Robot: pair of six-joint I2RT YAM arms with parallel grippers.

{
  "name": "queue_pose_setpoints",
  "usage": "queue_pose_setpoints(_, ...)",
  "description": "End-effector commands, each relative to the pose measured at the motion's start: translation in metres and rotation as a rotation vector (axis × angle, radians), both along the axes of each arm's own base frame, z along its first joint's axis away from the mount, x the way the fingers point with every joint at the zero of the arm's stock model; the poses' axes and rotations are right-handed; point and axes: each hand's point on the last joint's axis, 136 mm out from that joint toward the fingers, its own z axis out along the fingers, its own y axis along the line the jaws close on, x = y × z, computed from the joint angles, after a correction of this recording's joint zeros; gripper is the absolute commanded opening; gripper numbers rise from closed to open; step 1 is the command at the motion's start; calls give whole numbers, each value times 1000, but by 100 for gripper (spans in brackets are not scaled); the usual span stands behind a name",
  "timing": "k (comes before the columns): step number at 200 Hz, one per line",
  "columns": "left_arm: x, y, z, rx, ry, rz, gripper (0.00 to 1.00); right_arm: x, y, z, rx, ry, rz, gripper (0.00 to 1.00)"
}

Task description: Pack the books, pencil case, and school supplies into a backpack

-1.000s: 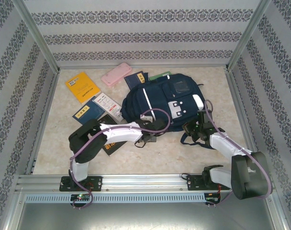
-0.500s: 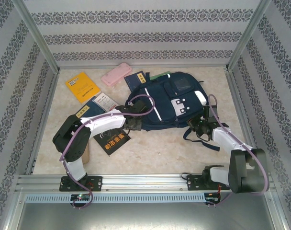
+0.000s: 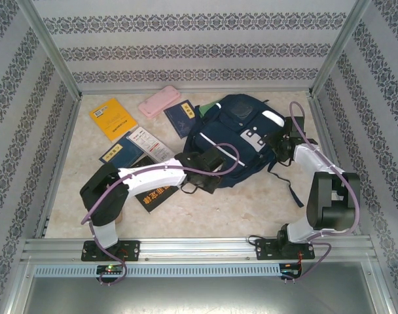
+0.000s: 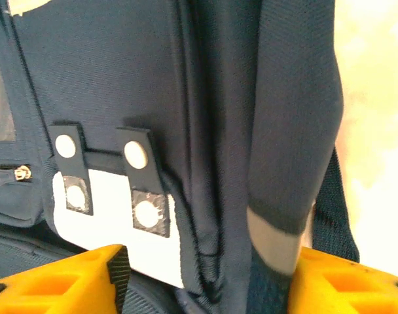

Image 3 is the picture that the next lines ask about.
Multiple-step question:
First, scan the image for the black book with orange text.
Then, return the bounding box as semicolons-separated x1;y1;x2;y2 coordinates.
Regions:
133;155;180;214

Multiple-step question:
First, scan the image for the navy blue backpack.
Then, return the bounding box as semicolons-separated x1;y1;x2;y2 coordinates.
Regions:
180;94;304;209

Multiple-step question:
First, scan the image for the white printed packet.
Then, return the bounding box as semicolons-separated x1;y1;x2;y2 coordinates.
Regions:
126;126;176;164

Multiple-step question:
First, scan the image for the blue book with yellow label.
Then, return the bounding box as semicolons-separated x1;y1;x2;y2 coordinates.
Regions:
163;100;197;140
99;131;144;169

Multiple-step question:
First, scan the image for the pink pencil case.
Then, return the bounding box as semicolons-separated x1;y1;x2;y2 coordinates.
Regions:
137;85;181;119

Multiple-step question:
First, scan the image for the grey metal sheet panel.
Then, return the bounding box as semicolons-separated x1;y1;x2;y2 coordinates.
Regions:
9;261;393;314

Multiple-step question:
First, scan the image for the small control board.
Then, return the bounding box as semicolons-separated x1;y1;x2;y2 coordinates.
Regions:
280;262;303;274
96;264;126;275

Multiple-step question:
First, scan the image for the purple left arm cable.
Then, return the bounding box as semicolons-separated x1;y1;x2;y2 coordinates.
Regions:
81;143;241;286

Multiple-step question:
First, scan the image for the aluminium table side rail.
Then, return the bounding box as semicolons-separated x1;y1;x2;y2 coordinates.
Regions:
33;96;82;238
308;94;362;235

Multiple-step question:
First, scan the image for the aluminium mounting rail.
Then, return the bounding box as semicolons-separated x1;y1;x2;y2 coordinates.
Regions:
20;235;373;262

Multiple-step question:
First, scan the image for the aluminium table end rail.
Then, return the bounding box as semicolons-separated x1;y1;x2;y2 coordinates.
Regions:
79;85;313;96

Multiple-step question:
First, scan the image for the grey slotted cable duct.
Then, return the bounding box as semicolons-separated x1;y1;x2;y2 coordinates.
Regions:
33;264;281;278

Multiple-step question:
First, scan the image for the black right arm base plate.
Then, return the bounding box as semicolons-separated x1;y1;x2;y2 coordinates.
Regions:
255;238;316;261

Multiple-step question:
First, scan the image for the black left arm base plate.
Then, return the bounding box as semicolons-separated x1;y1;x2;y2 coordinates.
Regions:
82;240;141;262

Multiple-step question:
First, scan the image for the aluminium frame post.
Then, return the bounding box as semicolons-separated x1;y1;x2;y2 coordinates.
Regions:
15;0;84;99
308;0;372;96

